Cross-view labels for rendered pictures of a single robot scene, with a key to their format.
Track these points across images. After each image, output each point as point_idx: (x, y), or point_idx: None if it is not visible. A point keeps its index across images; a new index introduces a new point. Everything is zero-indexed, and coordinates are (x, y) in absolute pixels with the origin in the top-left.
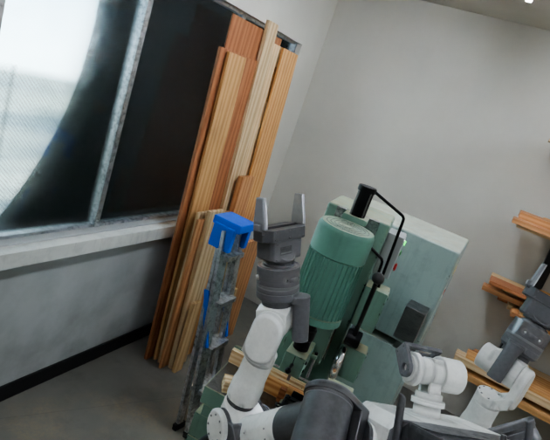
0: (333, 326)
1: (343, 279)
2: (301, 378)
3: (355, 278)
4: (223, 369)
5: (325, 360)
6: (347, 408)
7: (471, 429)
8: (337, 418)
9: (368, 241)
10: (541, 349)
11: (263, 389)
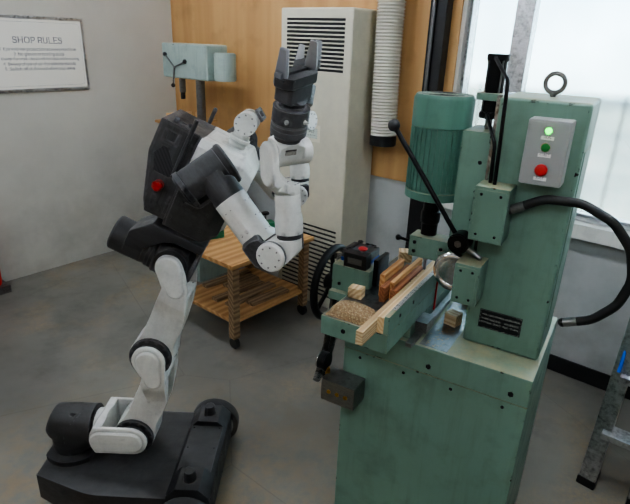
0: (410, 195)
1: (411, 140)
2: (430, 273)
3: (420, 140)
4: (431, 260)
5: None
6: (232, 129)
7: (211, 137)
8: (227, 130)
9: (422, 97)
10: (271, 119)
11: (294, 168)
